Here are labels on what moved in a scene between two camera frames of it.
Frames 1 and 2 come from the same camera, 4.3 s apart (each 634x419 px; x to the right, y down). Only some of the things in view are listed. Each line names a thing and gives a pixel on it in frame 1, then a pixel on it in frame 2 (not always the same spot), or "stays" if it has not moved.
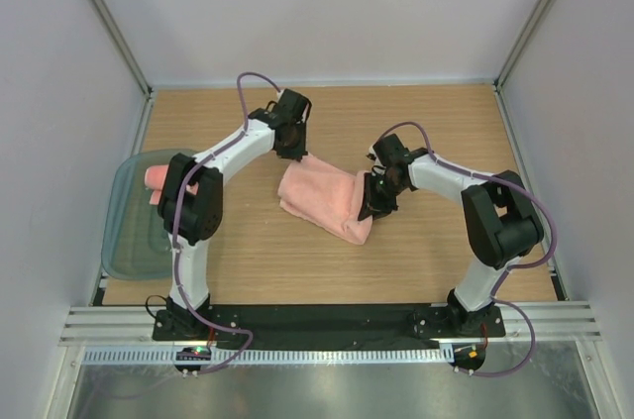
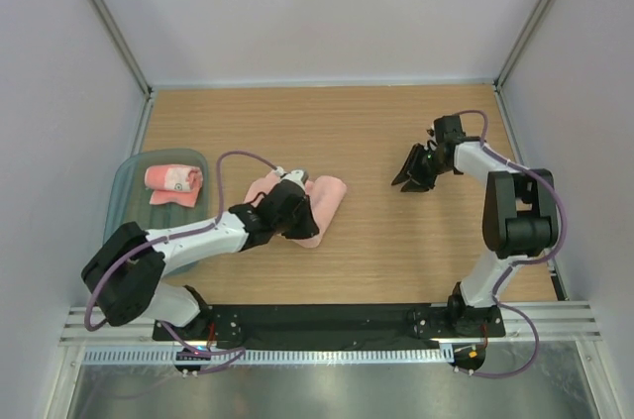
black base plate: x=277 y=323 stays
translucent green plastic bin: x=136 y=245 stays
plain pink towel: x=327 y=197 to x=324 y=194
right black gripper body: x=382 y=192 to x=430 y=166
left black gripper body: x=295 y=148 to x=282 y=224
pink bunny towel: x=155 y=179 stays
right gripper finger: x=367 y=210 to x=413 y=186
